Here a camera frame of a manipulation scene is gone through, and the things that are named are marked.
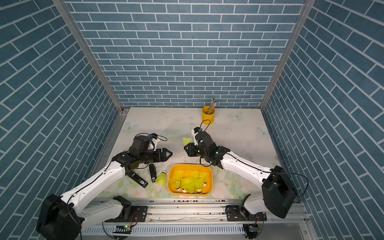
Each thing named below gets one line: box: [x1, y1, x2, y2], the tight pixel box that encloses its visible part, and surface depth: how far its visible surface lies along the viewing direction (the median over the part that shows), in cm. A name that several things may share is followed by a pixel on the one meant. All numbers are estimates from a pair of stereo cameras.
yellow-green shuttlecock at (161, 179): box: [155, 171, 167, 186], surface depth 86 cm
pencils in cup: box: [206, 98, 218, 115], surface depth 106 cm
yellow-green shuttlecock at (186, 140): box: [182, 137, 193, 146], surface depth 80 cm
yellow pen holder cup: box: [201, 105, 215, 126], surface depth 108 cm
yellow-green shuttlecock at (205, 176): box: [200, 171, 210, 187], surface depth 84 cm
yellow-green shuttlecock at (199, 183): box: [195, 179, 205, 194], surface depth 80 cm
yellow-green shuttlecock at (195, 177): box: [187, 170, 204, 184], surface depth 84 cm
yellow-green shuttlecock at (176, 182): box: [169, 176, 181, 192], surface depth 82 cm
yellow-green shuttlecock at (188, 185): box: [181, 177, 196, 194], surface depth 80 cm
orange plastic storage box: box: [167, 163, 214, 197], surface depth 82 cm
